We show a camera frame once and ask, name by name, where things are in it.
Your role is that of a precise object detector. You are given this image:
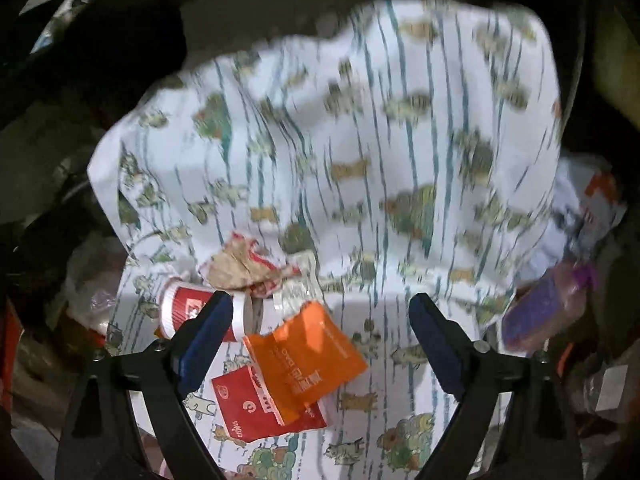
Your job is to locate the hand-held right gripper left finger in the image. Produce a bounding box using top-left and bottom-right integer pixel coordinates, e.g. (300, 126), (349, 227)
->
(55, 290), (236, 480)

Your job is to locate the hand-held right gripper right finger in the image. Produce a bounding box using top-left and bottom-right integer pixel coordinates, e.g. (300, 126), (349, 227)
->
(409, 292), (583, 480)

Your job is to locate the red and white paper cup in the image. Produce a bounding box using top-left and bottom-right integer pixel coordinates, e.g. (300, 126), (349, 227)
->
(155, 277), (261, 343)

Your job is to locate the red packet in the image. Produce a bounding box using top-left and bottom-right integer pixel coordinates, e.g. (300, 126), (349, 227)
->
(211, 365), (328, 446)

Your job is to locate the tan and red wrapper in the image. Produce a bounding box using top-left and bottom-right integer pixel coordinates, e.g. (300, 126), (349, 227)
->
(199, 232), (303, 301)

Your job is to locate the orange packet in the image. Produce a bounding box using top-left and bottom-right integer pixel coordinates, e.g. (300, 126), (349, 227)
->
(243, 301), (369, 423)

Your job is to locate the purple bottle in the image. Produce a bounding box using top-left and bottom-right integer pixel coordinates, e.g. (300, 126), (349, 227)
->
(502, 260), (598, 356)

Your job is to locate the small pale sauce sachet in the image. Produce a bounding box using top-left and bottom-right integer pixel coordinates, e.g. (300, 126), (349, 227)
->
(272, 252), (326, 321)

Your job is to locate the clear plastic bag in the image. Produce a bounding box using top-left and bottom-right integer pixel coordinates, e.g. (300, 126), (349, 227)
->
(65, 245), (126, 336)

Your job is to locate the grey box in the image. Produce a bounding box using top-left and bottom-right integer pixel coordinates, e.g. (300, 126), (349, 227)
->
(595, 365), (628, 411)

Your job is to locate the white orange printed plastic bag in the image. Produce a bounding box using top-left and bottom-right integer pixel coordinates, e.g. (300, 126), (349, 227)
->
(520, 157), (628, 281)

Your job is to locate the white printed tablecloth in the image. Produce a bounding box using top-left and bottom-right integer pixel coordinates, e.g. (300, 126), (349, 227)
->
(87, 0), (563, 480)

